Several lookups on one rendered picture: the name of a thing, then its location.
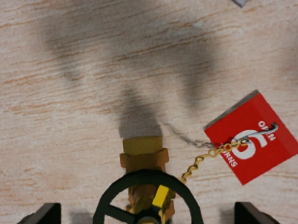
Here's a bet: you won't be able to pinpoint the brass valve manifold with black handwheels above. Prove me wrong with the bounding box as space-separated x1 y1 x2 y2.
92 135 204 224

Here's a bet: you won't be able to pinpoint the red tag with gold chain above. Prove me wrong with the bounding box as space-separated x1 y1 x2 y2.
180 93 298 185

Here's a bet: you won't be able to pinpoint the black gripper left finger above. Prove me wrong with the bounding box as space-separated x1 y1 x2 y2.
17 203 62 224

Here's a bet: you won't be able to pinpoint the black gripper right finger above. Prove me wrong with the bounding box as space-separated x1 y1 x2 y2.
234 202 280 224

